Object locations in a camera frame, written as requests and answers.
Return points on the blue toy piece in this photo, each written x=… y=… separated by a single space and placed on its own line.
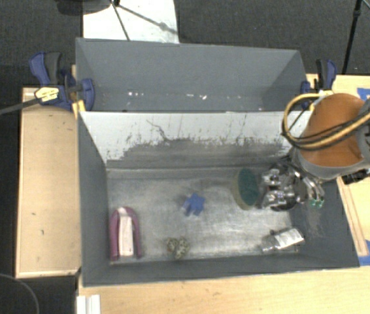
x=194 y=204

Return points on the pale wood board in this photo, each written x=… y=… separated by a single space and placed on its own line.
x=49 y=188

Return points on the purple and white curved object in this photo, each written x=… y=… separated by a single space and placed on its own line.
x=124 y=231

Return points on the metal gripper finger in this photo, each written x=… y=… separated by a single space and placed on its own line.
x=270 y=177
x=271 y=199

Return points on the black cylinder on white bracket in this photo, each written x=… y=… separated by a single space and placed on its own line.
x=359 y=176

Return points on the speckled grey lump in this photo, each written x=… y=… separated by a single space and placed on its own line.
x=178 y=247

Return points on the silver foil packet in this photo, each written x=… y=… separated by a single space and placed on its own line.
x=283 y=239

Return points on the green round scrub sponge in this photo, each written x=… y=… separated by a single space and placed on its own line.
x=247 y=188

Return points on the grey metal bin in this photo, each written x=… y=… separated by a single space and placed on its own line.
x=204 y=208

